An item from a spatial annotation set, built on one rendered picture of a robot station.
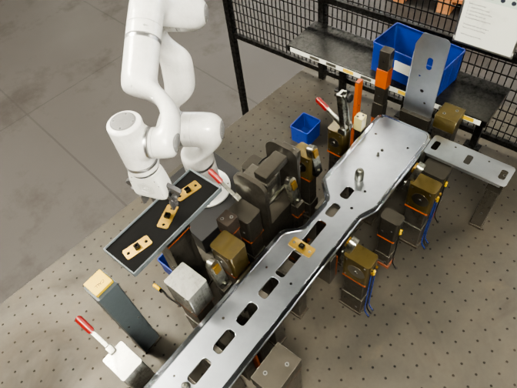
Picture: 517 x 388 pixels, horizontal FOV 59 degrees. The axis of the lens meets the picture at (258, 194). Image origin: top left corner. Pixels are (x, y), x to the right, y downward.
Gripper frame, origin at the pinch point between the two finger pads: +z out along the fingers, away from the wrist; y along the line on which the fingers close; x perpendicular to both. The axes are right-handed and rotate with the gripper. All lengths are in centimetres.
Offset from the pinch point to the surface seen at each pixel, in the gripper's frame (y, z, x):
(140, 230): -6.1, 8.2, -6.5
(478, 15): 80, -3, 101
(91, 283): -11.7, 8.2, -25.8
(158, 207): -4.5, 8.3, 2.5
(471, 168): 87, 24, 53
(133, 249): -5.0, 7.9, -12.8
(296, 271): 39.3, 24.2, 0.4
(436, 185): 76, 20, 40
